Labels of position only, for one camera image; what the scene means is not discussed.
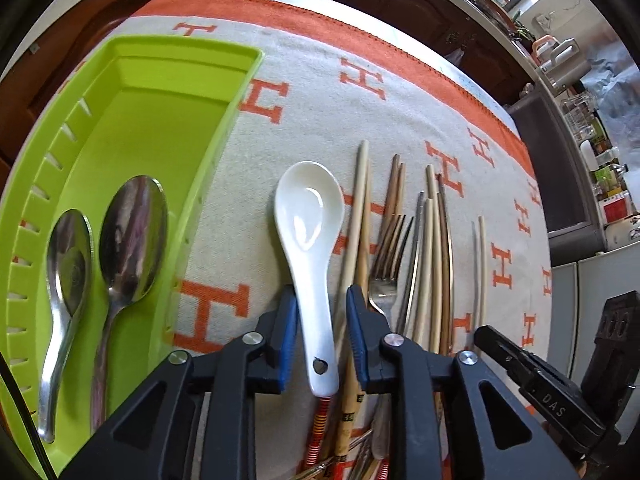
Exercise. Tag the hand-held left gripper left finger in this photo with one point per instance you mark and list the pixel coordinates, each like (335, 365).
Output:
(287, 345)

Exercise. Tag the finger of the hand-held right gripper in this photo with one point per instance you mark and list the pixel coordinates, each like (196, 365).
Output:
(617, 330)
(505, 352)

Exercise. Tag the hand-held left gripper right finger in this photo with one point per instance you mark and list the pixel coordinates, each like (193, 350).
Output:
(357, 345)

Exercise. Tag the metal fork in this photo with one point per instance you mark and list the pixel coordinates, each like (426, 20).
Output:
(382, 285)

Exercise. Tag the light wooden chopstick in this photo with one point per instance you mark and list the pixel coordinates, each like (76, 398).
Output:
(429, 180)
(425, 270)

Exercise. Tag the dark brown chopstick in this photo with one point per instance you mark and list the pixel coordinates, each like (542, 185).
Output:
(446, 240)

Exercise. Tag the white ceramic spoon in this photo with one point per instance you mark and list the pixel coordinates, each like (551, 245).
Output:
(307, 210)

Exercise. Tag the large metal spoon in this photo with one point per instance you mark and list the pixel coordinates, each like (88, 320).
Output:
(132, 230)

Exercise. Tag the small metal spoon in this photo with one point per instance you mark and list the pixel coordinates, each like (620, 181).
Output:
(70, 260)

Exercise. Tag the green plastic utensil tray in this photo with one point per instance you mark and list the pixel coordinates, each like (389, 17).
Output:
(150, 125)

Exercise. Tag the white cabinet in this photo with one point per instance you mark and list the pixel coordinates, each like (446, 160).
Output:
(585, 290)

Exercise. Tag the cluster of kitchen jars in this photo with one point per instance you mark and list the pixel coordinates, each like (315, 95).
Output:
(605, 170)

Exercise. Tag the grey metal appliance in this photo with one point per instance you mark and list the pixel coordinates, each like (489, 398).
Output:
(550, 170)

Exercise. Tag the orange and beige printed blanket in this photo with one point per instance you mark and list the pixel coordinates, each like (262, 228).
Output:
(310, 85)

